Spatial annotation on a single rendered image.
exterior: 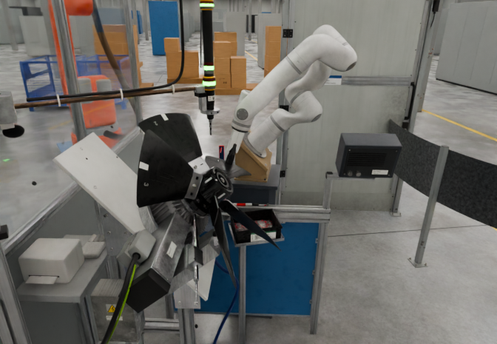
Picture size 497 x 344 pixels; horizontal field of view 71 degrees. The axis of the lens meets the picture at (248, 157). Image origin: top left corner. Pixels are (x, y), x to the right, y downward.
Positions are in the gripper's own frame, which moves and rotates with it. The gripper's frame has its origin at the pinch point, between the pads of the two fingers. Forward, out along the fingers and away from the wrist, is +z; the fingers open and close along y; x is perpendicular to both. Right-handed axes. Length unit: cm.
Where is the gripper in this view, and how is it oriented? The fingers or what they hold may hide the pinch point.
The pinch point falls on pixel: (229, 159)
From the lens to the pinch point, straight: 154.8
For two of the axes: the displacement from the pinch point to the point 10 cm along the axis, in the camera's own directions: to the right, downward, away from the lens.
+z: -3.0, 8.8, 3.6
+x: 9.5, 2.9, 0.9
